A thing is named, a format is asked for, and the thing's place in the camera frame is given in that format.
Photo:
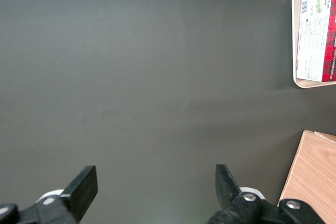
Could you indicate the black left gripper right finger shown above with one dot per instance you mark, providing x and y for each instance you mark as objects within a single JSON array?
[{"x": 225, "y": 190}]

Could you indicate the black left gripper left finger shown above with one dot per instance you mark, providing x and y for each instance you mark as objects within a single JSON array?
[{"x": 81, "y": 192}]

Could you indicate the beige plastic tray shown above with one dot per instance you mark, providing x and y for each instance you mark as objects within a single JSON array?
[{"x": 295, "y": 37}]

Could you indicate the wooden drawer cabinet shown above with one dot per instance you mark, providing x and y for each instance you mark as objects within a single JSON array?
[{"x": 312, "y": 176}]

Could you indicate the red tartan cookie box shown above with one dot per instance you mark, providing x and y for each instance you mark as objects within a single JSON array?
[{"x": 315, "y": 37}]

